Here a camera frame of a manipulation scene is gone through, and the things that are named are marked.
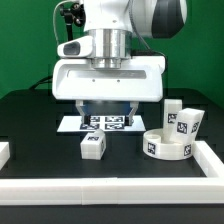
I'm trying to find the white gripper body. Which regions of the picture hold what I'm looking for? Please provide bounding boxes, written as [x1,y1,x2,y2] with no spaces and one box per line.
[52,56,165,102]

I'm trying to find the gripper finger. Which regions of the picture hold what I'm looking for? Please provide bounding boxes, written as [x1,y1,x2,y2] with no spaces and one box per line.
[125,102,139,126]
[75,100,91,125]

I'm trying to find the white round stool seat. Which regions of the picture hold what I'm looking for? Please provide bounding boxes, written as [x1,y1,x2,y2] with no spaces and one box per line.
[143,129,192,161]

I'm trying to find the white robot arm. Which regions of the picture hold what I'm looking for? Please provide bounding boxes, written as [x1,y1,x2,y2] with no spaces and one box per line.
[52,0,187,125]

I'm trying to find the white marker sheet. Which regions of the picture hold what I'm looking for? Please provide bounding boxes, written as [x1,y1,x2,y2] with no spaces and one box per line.
[58,115,145,132]

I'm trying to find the black cables on table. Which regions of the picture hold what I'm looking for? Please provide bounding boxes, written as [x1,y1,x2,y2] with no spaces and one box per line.
[29,75,54,90]

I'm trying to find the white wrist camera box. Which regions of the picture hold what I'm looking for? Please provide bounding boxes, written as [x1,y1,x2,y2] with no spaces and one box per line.
[57,35,93,58]

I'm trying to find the white left fence wall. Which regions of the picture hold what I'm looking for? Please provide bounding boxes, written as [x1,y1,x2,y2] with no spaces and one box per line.
[0,142,10,170]

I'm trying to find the white fence wall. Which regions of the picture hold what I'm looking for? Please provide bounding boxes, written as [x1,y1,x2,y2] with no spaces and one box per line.
[193,141,224,178]
[0,178,224,205]
[0,142,10,170]

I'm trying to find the white front fence wall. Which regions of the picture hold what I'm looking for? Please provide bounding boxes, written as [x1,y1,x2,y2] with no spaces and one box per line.
[0,178,224,205]

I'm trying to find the black camera stand pole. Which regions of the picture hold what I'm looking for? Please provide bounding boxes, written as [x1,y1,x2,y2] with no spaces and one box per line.
[60,3,85,41]

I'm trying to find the white right fence wall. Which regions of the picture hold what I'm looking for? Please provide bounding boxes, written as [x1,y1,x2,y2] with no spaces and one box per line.
[193,141,224,178]

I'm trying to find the grey cable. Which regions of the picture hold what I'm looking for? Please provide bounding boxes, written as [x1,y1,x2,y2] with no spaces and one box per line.
[52,0,81,48]

